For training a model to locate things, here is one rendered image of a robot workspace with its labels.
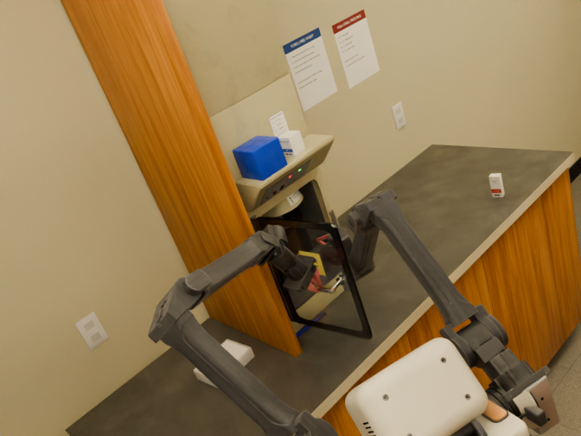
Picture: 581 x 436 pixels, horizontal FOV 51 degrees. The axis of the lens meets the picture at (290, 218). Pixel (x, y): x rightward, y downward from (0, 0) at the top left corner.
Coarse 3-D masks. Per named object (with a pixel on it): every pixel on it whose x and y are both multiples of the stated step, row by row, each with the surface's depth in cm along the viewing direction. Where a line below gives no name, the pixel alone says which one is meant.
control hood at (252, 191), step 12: (312, 144) 181; (324, 144) 180; (300, 156) 176; (312, 156) 179; (324, 156) 188; (288, 168) 172; (312, 168) 189; (240, 180) 174; (252, 180) 171; (276, 180) 171; (240, 192) 175; (252, 192) 170; (264, 192) 171; (252, 204) 173
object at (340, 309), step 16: (272, 224) 174; (288, 224) 170; (304, 224) 165; (320, 224) 161; (288, 240) 174; (304, 240) 169; (320, 240) 165; (336, 240) 161; (320, 256) 169; (336, 256) 164; (336, 272) 168; (336, 288) 172; (352, 288) 168; (304, 304) 186; (320, 304) 181; (336, 304) 176; (352, 304) 172; (304, 320) 191; (320, 320) 186; (336, 320) 180; (352, 320) 176; (352, 336) 180; (368, 336) 175
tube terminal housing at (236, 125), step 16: (288, 80) 182; (256, 96) 175; (272, 96) 179; (288, 96) 183; (224, 112) 169; (240, 112) 173; (256, 112) 176; (272, 112) 180; (288, 112) 184; (224, 128) 170; (240, 128) 173; (256, 128) 177; (304, 128) 189; (224, 144) 170; (240, 144) 174; (240, 176) 176; (304, 176) 192; (320, 176) 196; (288, 192) 188; (320, 192) 201
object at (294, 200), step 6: (294, 192) 195; (288, 198) 192; (294, 198) 193; (300, 198) 196; (282, 204) 191; (288, 204) 192; (294, 204) 193; (270, 210) 192; (276, 210) 191; (282, 210) 191; (288, 210) 192; (264, 216) 193; (270, 216) 192; (276, 216) 191
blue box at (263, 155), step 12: (252, 144) 169; (264, 144) 166; (276, 144) 169; (240, 156) 169; (252, 156) 165; (264, 156) 167; (276, 156) 169; (240, 168) 173; (252, 168) 168; (264, 168) 167; (276, 168) 170; (264, 180) 168
